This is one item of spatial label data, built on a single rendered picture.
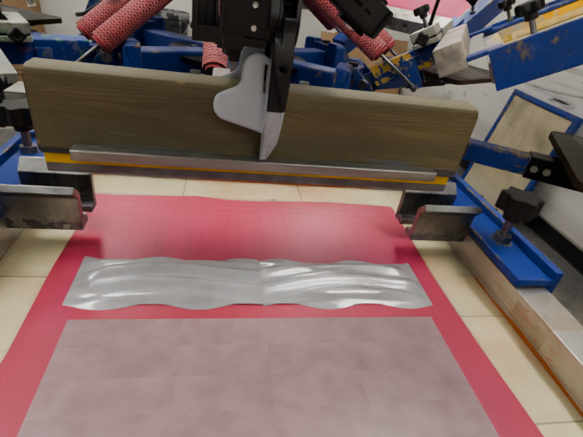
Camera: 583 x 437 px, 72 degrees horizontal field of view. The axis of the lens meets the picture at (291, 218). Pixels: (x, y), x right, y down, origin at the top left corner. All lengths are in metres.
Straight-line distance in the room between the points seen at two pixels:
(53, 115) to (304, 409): 0.31
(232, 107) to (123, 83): 0.09
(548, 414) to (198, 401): 0.28
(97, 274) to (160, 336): 0.10
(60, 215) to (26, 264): 0.06
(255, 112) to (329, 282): 0.19
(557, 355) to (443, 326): 0.10
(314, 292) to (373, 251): 0.12
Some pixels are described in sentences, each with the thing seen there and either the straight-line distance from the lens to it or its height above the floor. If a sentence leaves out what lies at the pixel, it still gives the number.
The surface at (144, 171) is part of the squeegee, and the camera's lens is 0.41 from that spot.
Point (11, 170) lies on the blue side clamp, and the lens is 0.55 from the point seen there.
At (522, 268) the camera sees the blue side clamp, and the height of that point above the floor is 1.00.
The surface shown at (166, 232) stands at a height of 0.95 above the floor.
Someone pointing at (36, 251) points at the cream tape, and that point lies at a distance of 0.49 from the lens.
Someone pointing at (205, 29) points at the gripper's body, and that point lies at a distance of 0.34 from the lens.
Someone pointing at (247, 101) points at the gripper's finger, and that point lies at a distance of 0.35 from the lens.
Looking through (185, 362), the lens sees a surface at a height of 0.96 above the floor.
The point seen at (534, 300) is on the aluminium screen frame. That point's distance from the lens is 0.47.
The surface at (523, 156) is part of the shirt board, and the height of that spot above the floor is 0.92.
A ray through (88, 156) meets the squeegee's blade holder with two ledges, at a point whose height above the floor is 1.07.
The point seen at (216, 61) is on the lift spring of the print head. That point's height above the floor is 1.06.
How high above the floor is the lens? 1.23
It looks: 32 degrees down
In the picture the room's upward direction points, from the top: 9 degrees clockwise
